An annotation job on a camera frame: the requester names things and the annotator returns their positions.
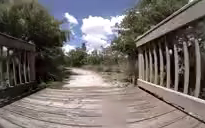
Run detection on low green bushes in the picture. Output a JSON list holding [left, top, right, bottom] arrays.
[[67, 42, 115, 68]]

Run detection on pale sandy dirt path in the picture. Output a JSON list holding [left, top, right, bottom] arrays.
[[62, 67, 115, 89]]

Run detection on grey wooden plank bridge deck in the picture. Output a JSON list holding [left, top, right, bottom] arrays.
[[0, 84, 205, 128]]

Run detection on large green trees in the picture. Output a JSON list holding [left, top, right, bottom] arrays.
[[111, 0, 191, 58], [0, 0, 71, 84]]

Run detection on weathered wooden bridge railing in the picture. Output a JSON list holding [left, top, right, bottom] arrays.
[[134, 0, 205, 127], [0, 28, 40, 112]]

